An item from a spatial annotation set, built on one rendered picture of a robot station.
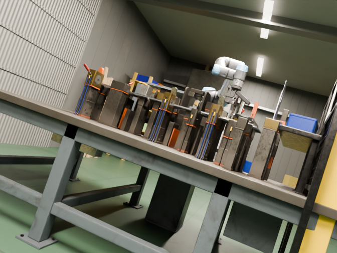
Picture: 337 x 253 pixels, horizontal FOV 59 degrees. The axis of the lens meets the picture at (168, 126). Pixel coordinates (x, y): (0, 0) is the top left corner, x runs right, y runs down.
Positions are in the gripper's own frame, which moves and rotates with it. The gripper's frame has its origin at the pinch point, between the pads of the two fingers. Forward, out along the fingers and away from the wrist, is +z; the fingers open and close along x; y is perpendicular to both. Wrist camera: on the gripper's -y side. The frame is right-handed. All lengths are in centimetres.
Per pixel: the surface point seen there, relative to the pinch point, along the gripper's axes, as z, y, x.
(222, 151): 23.9, -6.6, 19.0
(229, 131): 11.4, -7.0, 18.9
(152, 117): 15, 54, 1
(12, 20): -49, 287, -34
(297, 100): -179, -2, -649
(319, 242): 48, -64, 48
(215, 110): 1.3, 5.1, 20.1
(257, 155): 19.9, -25.2, 11.7
